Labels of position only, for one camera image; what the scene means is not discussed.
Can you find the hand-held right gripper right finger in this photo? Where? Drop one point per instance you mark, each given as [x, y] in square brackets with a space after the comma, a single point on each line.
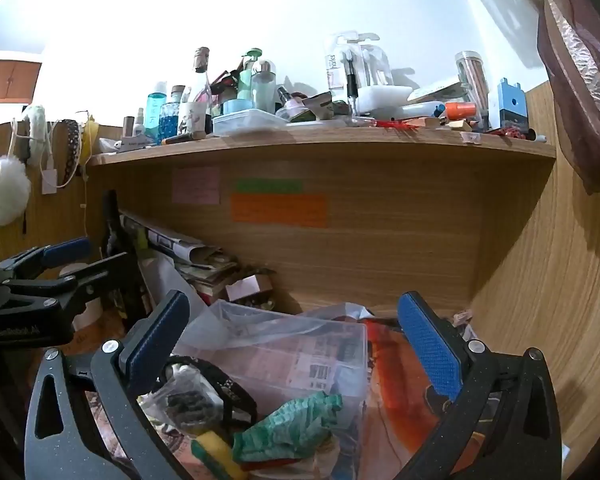
[430, 350]

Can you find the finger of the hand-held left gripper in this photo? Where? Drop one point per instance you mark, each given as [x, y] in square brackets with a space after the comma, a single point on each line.
[70, 287]
[67, 251]

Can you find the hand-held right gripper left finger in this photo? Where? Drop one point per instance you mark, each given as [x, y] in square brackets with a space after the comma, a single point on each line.
[155, 342]

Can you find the yellow sponge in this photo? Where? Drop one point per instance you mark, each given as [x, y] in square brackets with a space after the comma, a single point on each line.
[220, 455]

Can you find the clear plastic container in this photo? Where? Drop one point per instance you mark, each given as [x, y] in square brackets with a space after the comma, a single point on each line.
[300, 355]

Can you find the green patterned cloth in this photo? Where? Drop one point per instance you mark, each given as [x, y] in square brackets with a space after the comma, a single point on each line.
[290, 425]

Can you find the dark wine bottle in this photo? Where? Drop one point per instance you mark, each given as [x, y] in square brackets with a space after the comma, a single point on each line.
[112, 220]

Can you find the white paper sheet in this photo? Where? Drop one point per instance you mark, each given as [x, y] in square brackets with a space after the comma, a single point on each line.
[172, 275]

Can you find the white fluffy puff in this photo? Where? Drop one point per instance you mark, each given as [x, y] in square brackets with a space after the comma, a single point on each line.
[10, 190]

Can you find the clear plastic bag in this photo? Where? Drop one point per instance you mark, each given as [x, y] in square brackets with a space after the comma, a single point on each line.
[240, 312]

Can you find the stack of newspapers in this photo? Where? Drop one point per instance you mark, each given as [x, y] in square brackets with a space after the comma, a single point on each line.
[190, 255]

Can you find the black lace headband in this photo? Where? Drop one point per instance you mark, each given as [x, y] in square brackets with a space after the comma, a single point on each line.
[71, 145]

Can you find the small pink box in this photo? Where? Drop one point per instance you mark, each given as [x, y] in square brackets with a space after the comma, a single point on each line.
[247, 287]

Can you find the yellow cloth item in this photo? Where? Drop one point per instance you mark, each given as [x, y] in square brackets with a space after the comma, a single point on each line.
[90, 135]

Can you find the white fluffy headband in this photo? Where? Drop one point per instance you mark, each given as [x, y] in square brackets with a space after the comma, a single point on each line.
[37, 130]

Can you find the rose gold tube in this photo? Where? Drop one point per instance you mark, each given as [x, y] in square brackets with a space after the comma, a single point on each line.
[128, 127]

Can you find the pink sticky note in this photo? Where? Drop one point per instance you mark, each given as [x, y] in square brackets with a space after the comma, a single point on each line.
[196, 186]

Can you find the brown tube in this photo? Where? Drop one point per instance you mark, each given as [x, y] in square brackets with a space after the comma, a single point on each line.
[185, 137]

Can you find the glass bottle with blue crochet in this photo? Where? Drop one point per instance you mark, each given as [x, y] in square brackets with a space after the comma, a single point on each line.
[170, 122]

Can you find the blue mouthwash bottle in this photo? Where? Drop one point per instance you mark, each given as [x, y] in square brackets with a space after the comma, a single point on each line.
[156, 110]

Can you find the brown wooden panel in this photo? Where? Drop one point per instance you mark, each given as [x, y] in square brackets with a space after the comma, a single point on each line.
[7, 80]

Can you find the orange sticky note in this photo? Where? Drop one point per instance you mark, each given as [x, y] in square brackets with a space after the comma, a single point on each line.
[279, 210]

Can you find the clear bottle with white label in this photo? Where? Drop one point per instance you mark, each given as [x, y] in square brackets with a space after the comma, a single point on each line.
[192, 117]

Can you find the green sticky note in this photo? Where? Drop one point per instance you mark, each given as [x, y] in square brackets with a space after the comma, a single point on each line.
[269, 186]

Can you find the clear lidded plastic box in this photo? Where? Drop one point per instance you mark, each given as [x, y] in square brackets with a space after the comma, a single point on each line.
[250, 122]

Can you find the light blue tape roll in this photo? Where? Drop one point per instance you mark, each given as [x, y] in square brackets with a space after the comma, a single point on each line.
[237, 106]

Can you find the wooden shelf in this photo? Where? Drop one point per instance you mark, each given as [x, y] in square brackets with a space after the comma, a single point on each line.
[330, 142]

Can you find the orange capped marker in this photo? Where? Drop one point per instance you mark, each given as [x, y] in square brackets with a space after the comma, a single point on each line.
[457, 110]

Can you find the mint green bottle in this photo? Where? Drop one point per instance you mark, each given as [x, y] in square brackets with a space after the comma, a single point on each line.
[245, 85]

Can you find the clear bottle with silver cap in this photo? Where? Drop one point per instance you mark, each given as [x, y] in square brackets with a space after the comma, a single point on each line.
[263, 87]

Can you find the blue pencil sharpener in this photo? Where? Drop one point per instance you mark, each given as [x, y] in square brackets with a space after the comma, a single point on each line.
[512, 105]

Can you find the clear jar of sticks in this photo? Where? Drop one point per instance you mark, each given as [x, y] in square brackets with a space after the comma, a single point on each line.
[472, 82]

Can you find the pink striped curtain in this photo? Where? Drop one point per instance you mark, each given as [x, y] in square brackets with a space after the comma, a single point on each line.
[580, 85]

